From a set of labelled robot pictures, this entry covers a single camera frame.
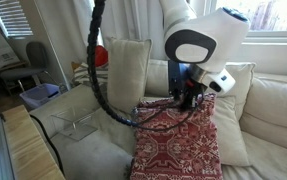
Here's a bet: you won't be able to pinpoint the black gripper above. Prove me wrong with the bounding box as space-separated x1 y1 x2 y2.
168 60 206 110

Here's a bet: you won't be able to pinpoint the red patterned fringed cloth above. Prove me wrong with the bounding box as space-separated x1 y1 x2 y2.
130 93 223 180

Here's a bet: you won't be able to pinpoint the beige throw pillow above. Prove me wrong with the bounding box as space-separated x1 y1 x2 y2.
212 96 250 166
107 38 152 113

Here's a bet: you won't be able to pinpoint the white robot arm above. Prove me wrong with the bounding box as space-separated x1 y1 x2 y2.
159 0 250 110

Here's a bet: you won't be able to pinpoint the beige fabric couch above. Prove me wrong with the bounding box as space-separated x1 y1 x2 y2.
32 63 287 180

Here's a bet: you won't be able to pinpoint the red hat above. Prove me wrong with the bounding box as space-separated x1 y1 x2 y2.
95 45 108 67

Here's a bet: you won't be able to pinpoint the grey striped blanket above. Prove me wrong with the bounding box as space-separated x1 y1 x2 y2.
72 62 108 85

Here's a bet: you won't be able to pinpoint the clear acrylic stand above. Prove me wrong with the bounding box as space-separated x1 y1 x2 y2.
52 106 96 141

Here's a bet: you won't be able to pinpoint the white curtain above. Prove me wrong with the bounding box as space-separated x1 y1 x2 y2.
35 0 166 85

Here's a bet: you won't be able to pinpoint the lavender plastic bin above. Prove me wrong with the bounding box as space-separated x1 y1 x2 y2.
20 83 61 109

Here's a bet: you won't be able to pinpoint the grey office chair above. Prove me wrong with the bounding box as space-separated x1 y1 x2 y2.
0 41 57 95

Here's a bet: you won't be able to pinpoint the wooden table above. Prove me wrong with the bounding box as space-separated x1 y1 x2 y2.
3 105 65 180

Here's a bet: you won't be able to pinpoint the window blinds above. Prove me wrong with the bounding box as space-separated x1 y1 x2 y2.
0 0 33 38

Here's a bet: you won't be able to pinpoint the window frame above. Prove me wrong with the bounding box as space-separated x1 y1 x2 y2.
204 0 287 43

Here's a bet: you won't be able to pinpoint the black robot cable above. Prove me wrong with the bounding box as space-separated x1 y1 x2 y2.
86 0 206 132

